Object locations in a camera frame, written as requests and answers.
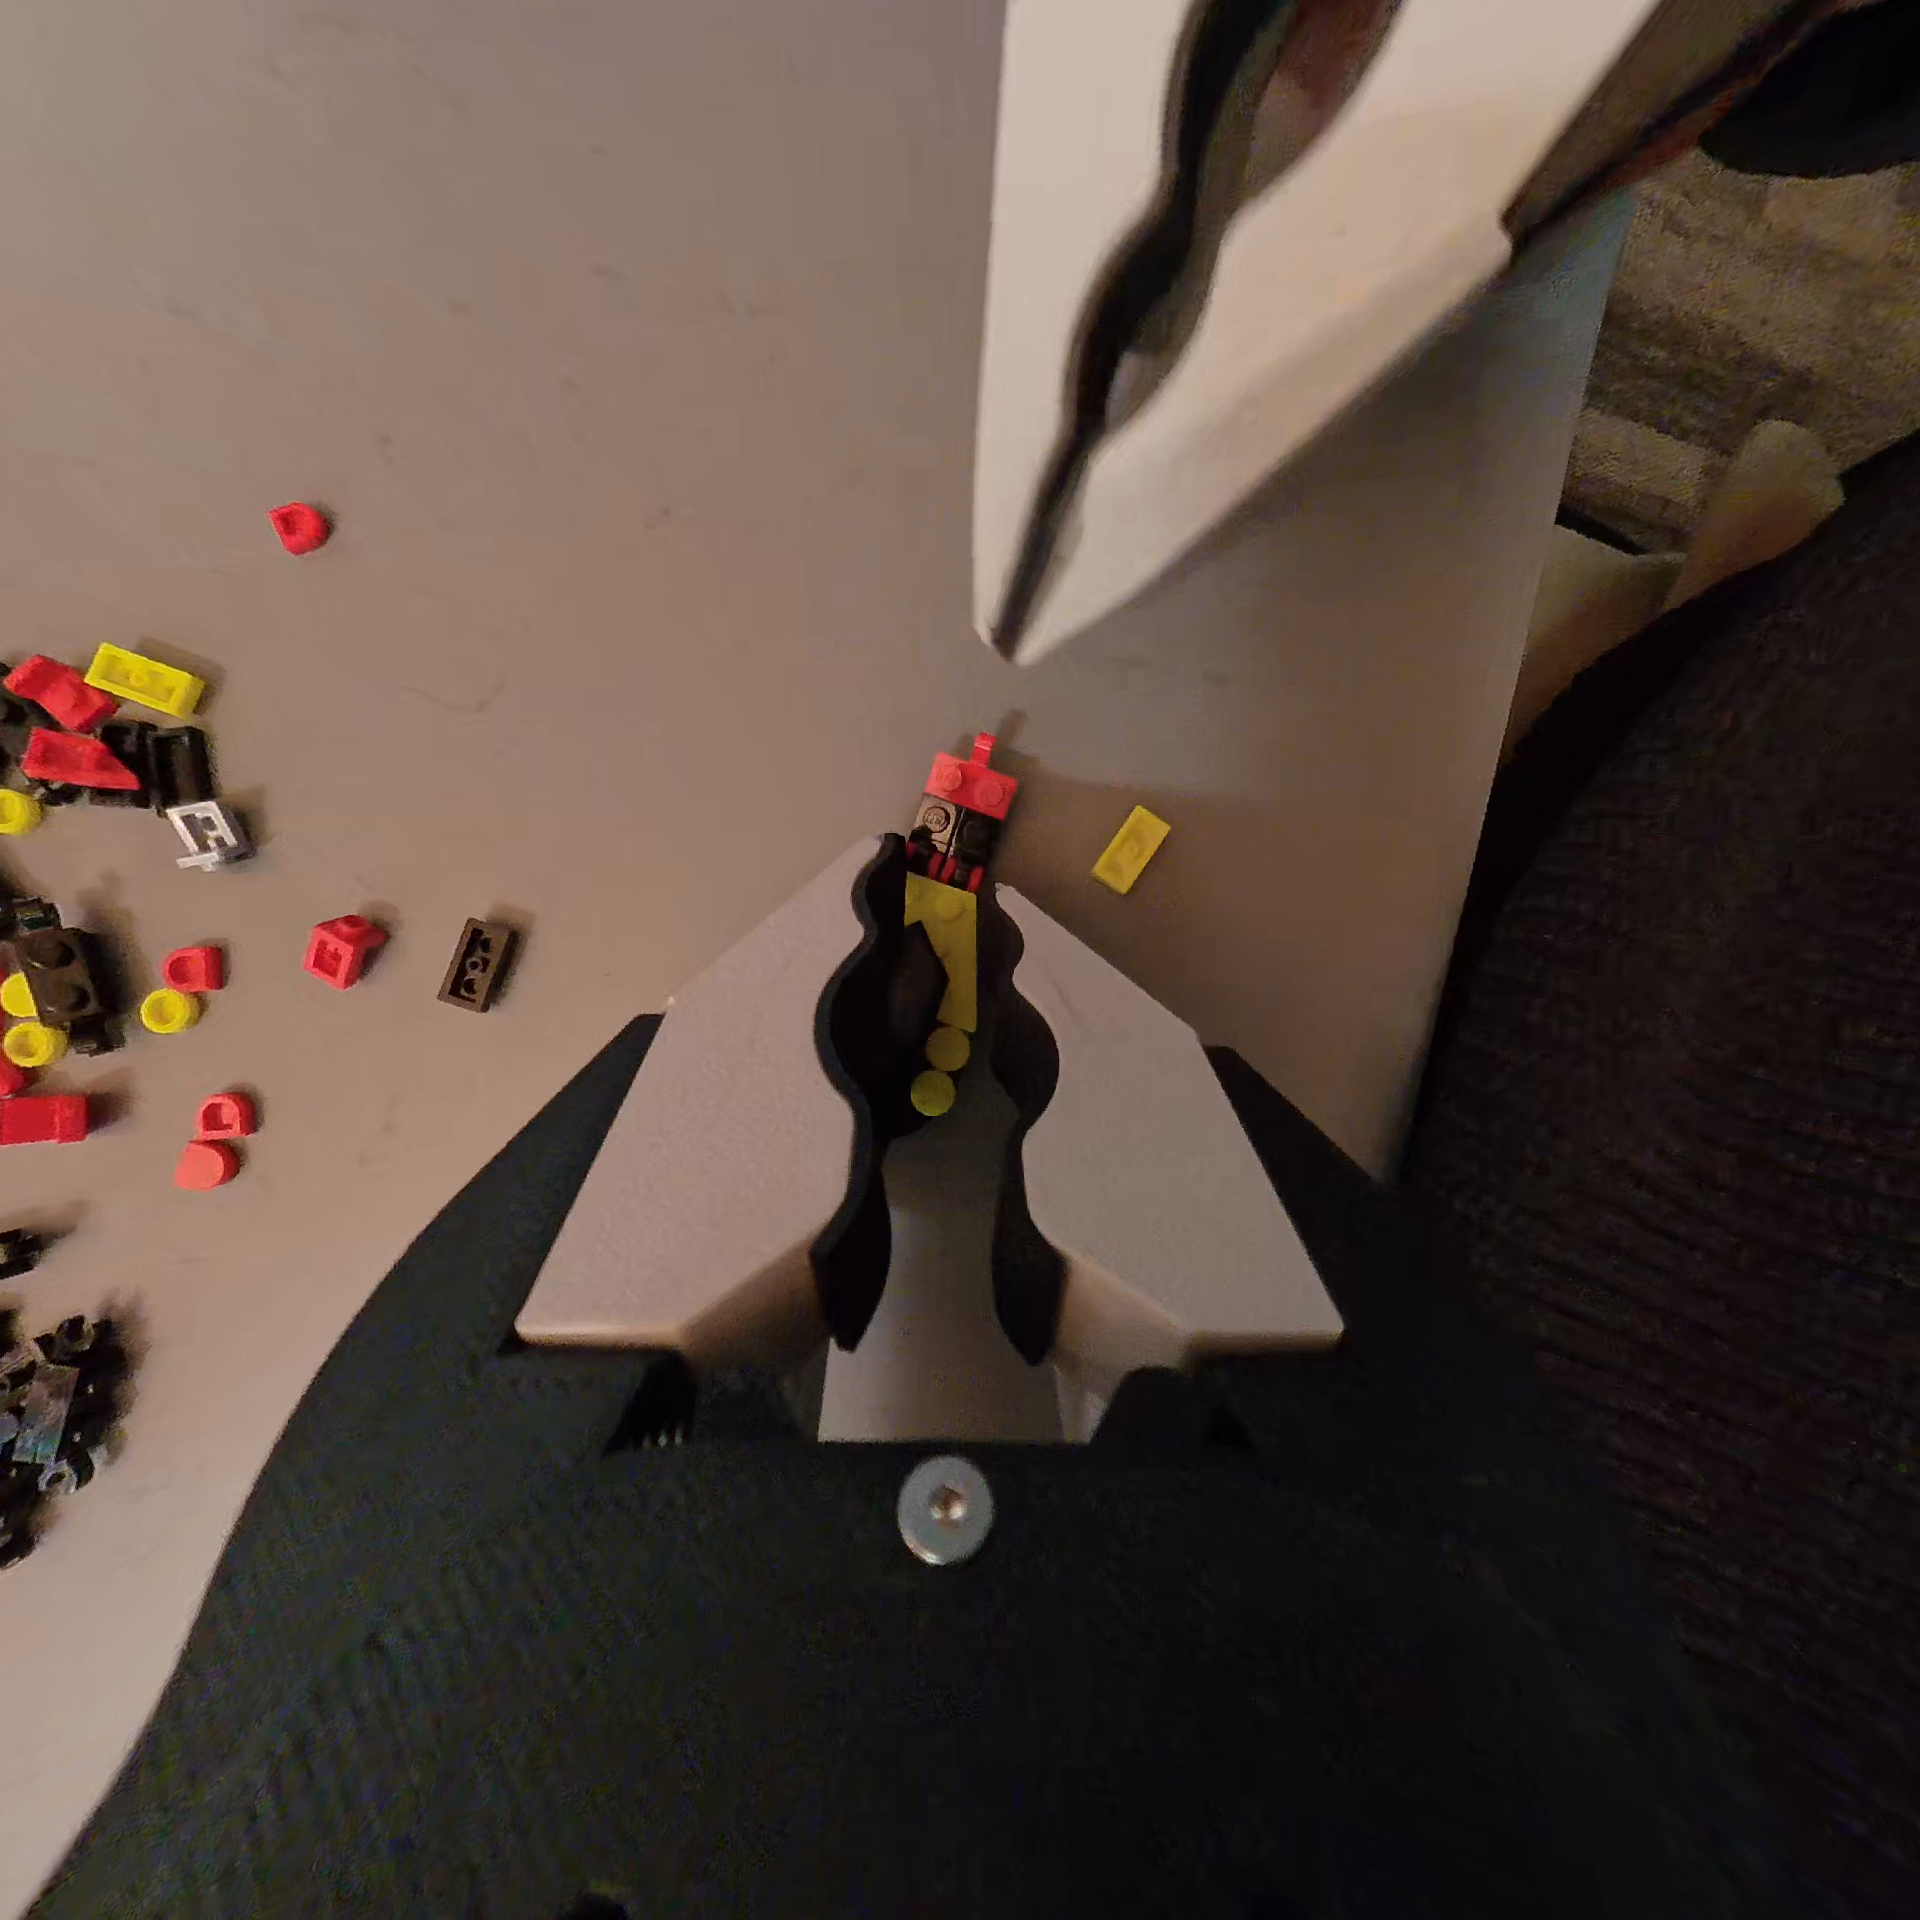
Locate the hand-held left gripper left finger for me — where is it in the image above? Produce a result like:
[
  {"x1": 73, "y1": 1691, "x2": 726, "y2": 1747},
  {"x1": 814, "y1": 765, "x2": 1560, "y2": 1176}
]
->
[{"x1": 515, "y1": 832, "x2": 909, "y2": 1360}]

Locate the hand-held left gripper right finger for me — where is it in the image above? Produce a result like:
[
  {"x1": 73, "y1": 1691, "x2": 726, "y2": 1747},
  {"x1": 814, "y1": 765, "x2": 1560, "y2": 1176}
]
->
[{"x1": 982, "y1": 882, "x2": 1345, "y2": 1373}]

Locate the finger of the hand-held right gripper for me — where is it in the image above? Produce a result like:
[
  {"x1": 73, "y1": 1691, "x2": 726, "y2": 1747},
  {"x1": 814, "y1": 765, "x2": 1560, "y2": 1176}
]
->
[
  {"x1": 972, "y1": 0, "x2": 1262, "y2": 658},
  {"x1": 1008, "y1": 0, "x2": 1671, "y2": 662}
]

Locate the black yellow red lego model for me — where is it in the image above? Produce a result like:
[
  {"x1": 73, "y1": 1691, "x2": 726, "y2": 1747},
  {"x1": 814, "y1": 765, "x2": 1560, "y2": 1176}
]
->
[{"x1": 901, "y1": 730, "x2": 1023, "y2": 1125}]

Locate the yellow two-stud lego plate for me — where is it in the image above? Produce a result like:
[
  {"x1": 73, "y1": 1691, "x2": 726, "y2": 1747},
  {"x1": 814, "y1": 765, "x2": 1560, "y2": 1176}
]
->
[{"x1": 1091, "y1": 805, "x2": 1172, "y2": 895}]

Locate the pile of loose lego pieces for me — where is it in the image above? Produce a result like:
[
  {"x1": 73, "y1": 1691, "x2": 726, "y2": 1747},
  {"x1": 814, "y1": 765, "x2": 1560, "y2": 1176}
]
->
[{"x1": 0, "y1": 642, "x2": 264, "y2": 1568}]

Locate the person's black sweater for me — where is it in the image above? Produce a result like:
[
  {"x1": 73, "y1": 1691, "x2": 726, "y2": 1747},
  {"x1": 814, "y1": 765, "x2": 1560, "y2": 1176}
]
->
[{"x1": 1388, "y1": 440, "x2": 1920, "y2": 1920}]

